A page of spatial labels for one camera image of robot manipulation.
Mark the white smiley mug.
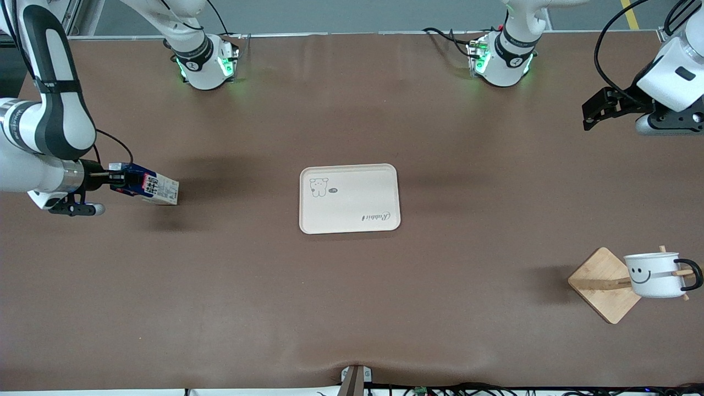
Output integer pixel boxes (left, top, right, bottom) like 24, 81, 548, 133
624, 252, 704, 299

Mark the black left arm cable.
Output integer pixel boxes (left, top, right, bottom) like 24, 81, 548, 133
593, 0, 652, 102

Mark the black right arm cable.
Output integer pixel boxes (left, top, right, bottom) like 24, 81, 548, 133
95, 129, 134, 166

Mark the metal table edge bracket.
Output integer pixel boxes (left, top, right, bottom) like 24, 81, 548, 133
339, 365, 373, 396

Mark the blue milk carton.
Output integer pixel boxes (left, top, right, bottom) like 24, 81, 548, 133
108, 162, 180, 206

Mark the wooden cup hanging rack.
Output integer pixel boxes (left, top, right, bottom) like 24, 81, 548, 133
568, 245, 697, 325

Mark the cream rabbit print tray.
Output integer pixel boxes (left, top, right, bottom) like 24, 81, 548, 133
299, 163, 402, 235

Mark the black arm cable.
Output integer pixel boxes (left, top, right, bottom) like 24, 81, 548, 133
593, 0, 652, 102
95, 129, 134, 166

